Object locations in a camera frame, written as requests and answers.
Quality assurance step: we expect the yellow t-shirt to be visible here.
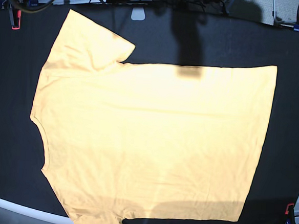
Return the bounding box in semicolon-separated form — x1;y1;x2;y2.
30;10;277;224

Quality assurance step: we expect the grey tab at table edge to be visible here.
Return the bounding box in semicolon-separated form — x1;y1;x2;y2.
131;7;146;21

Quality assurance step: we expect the black table cloth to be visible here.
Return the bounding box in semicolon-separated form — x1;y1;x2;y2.
0;4;299;224

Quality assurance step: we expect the red clamp far left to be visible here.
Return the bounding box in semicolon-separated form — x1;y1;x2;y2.
7;3;22;30

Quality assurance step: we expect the red blue clamp near right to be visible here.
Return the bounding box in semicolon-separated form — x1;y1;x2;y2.
282;202;298;224

